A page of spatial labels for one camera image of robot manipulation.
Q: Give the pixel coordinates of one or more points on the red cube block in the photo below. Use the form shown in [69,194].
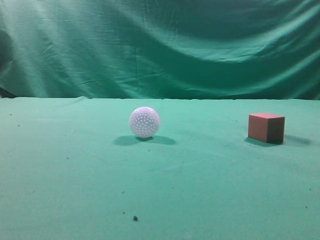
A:
[266,127]

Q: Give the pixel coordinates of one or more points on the white dimpled golf ball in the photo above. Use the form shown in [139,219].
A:
[144,122]

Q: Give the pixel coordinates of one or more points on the green backdrop cloth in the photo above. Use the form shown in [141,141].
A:
[160,49]

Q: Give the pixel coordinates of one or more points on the green table cloth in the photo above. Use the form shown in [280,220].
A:
[72,169]

